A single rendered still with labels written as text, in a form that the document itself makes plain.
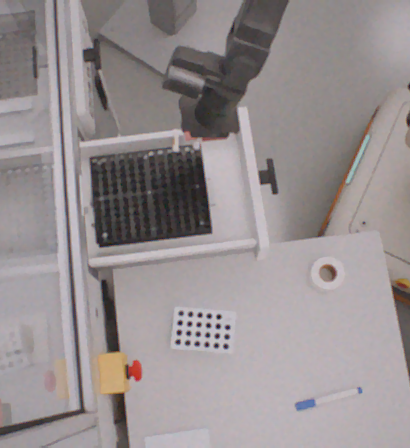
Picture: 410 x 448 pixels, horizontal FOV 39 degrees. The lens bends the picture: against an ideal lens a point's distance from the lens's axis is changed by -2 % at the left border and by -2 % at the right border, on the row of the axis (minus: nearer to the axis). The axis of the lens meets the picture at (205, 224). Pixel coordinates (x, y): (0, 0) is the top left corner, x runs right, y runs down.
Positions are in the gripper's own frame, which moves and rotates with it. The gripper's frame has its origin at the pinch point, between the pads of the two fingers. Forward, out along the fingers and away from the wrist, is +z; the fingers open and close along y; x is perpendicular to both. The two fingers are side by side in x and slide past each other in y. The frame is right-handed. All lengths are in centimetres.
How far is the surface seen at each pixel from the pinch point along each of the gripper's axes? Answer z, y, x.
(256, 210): 1.1, 10.7, -14.3
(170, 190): 8.5, -3.4, -7.6
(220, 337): 17.1, 6.3, -35.7
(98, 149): 15.1, -15.8, 3.6
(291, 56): 79, 70, 72
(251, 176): 1.1, 10.6, -7.5
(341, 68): 74, 87, 65
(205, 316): 17.1, 3.7, -31.3
